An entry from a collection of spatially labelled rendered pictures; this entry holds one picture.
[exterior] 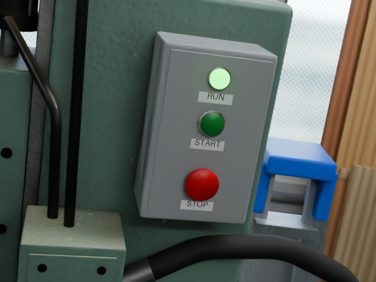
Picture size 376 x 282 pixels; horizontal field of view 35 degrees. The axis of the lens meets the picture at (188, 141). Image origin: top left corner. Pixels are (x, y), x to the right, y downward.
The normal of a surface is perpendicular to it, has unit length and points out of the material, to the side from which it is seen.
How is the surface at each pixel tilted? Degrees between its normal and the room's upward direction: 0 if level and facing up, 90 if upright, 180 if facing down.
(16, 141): 90
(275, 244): 52
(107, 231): 0
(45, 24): 90
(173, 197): 90
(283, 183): 90
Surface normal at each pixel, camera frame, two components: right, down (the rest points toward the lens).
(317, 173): 0.04, 0.30
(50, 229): 0.15, -0.94
